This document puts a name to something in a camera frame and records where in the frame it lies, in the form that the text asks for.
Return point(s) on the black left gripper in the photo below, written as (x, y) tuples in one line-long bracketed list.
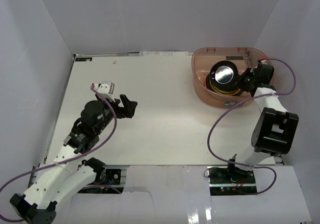
[(119, 107)]

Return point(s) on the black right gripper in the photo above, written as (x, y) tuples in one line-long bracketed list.
[(240, 80)]

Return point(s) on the yellow patterned plate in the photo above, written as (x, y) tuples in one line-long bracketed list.
[(236, 92)]

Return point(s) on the red and teal plate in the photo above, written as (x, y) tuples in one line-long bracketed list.
[(207, 82)]

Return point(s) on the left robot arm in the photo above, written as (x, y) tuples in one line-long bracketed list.
[(70, 171)]

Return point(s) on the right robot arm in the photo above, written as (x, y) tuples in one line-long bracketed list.
[(274, 132)]

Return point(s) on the pink translucent plastic bin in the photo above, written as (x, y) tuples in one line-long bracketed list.
[(203, 60)]

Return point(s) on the black label sticker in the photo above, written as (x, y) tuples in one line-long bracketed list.
[(83, 59)]

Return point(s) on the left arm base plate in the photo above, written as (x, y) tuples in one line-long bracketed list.
[(109, 183)]

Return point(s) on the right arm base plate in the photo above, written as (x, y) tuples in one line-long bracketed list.
[(223, 182)]

